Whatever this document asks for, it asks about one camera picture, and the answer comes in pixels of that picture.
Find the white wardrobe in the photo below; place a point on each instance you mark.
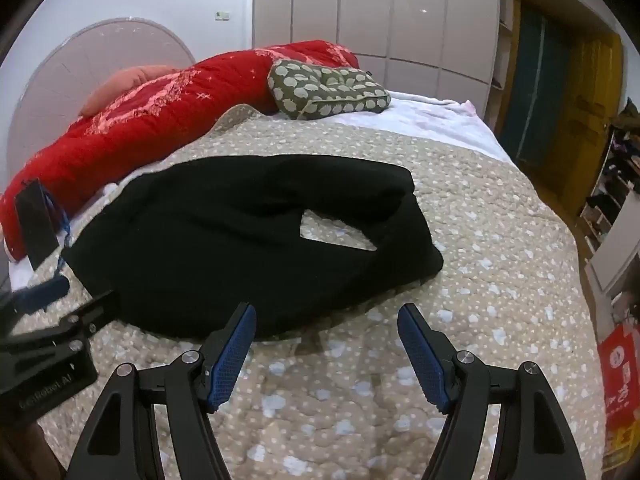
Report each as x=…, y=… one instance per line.
x=375, y=10

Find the wall switch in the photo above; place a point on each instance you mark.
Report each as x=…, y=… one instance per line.
x=222, y=15

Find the beige spotted bedspread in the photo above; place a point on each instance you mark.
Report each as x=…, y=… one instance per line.
x=475, y=260

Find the green spotted pillow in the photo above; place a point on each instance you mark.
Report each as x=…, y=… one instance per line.
x=320, y=87

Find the teal door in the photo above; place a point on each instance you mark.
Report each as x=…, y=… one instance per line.
x=535, y=85

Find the cluttered storage rack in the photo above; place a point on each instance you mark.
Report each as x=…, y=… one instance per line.
x=612, y=185

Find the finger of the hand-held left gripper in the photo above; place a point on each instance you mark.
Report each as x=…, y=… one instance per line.
x=97, y=315
x=42, y=292

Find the red quilt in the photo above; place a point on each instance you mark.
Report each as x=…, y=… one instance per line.
x=125, y=130

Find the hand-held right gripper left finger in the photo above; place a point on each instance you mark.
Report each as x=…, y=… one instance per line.
x=232, y=360

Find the pink pillow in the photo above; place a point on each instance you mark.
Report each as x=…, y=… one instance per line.
x=125, y=77

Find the white box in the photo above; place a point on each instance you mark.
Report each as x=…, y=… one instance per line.
x=612, y=272

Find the black pants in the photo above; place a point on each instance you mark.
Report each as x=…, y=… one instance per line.
x=200, y=240

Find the yellow wooden door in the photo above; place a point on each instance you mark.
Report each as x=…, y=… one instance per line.
x=592, y=120

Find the red cardboard box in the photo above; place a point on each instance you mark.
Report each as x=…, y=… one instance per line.
x=620, y=370

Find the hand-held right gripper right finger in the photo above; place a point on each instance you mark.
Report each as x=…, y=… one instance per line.
x=420, y=355

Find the round pale headboard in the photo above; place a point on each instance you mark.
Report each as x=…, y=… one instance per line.
x=75, y=70

